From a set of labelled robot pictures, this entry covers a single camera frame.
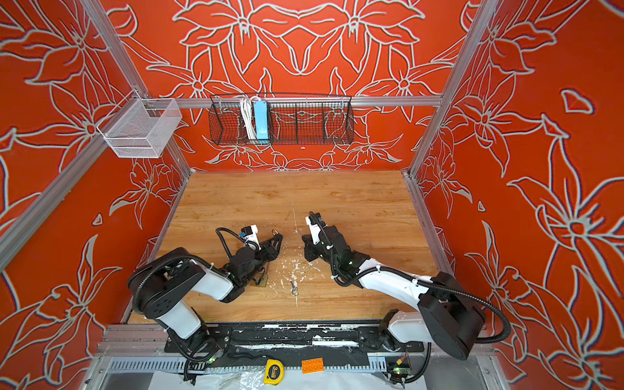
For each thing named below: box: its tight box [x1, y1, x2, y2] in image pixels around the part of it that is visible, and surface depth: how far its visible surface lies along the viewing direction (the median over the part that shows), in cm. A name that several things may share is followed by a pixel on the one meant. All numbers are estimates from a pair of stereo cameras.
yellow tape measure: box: [263, 358, 286, 386], surface depth 68 cm
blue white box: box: [253, 100, 270, 144], surface depth 92 cm
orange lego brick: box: [301, 357, 325, 375], surface depth 70 cm
